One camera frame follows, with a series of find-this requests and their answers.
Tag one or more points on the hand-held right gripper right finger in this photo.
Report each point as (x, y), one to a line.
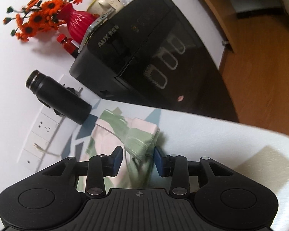
(159, 164)

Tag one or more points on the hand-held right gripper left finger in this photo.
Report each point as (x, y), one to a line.
(118, 161)

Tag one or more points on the green pink patterned garment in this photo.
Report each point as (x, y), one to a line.
(134, 144)

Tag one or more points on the teal white geometric sheet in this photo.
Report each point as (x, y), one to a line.
(80, 134)

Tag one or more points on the black power plug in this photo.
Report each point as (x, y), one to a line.
(72, 92)

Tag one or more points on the black thermos bottle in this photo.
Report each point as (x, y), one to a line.
(60, 96)

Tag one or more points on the black countertop appliance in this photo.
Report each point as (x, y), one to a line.
(134, 53)

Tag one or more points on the red capped bottle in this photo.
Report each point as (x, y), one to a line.
(68, 45)

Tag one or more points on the silver flat device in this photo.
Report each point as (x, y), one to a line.
(96, 25)

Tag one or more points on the red ribbed vase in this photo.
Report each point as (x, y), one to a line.
(77, 21)

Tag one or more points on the cream mug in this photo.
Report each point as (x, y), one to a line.
(108, 2)

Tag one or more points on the red vase with orange flowers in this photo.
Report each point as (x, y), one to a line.
(36, 18)

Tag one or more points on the white wall socket panel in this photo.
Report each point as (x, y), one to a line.
(42, 125)

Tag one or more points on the wooden furniture frame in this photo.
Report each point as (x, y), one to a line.
(212, 4)

